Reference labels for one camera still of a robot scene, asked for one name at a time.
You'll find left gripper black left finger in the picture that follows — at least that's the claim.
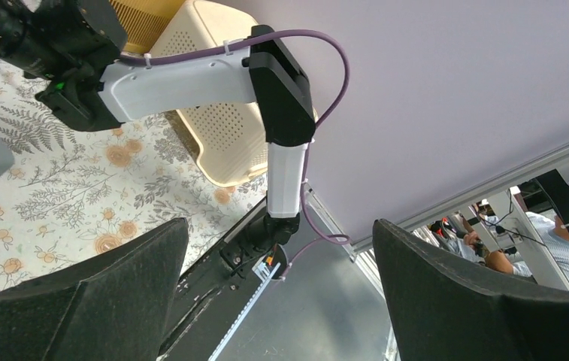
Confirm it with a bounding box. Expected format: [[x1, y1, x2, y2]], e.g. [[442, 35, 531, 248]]
[[0, 218, 189, 360]]

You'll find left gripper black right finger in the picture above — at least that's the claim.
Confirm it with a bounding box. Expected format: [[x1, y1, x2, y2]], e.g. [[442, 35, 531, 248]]
[[372, 220, 569, 360]]

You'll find cream perforated plastic basket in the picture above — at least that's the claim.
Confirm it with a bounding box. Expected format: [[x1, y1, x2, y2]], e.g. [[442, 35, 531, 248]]
[[150, 1, 268, 187]]

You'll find yellow slatted waste basket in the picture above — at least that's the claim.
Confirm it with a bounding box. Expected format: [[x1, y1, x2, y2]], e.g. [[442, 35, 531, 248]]
[[109, 0, 185, 54]]

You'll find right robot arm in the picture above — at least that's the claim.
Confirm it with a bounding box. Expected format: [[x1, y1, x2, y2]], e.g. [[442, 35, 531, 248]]
[[0, 1, 316, 250]]

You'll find floral patterned table mat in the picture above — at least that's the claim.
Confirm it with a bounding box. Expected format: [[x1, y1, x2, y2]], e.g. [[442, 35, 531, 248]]
[[0, 61, 266, 291]]

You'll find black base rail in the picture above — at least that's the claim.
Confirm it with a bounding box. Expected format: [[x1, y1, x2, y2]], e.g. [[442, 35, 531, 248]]
[[157, 200, 289, 360]]

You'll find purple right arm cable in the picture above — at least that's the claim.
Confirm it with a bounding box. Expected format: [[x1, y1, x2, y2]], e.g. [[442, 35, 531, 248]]
[[117, 29, 353, 280]]

